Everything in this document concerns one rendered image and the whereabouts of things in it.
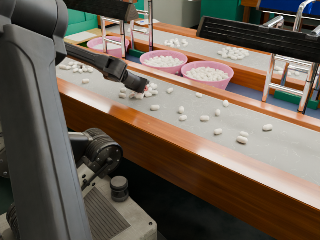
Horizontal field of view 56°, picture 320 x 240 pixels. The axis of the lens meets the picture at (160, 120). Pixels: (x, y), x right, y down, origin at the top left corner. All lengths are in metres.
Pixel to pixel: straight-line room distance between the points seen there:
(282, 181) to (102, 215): 0.65
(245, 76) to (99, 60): 0.80
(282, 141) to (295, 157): 0.09
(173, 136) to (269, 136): 0.36
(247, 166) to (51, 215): 0.77
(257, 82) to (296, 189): 0.81
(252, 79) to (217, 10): 2.67
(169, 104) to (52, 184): 1.06
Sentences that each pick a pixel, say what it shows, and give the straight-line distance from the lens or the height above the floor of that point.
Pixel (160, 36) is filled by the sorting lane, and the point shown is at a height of 0.74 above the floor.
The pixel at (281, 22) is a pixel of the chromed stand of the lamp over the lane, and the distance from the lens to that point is 1.24.
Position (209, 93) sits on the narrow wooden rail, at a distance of 1.39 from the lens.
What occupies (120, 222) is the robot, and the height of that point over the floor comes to 0.47.
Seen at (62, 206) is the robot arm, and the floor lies 1.17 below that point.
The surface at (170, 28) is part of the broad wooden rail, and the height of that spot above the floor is 0.77.
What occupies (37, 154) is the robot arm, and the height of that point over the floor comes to 1.21.
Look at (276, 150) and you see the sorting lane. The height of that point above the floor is 0.74.
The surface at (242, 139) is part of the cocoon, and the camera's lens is 1.11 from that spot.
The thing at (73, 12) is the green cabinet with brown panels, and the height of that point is 0.91.
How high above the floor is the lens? 1.39
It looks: 32 degrees down
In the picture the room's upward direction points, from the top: straight up
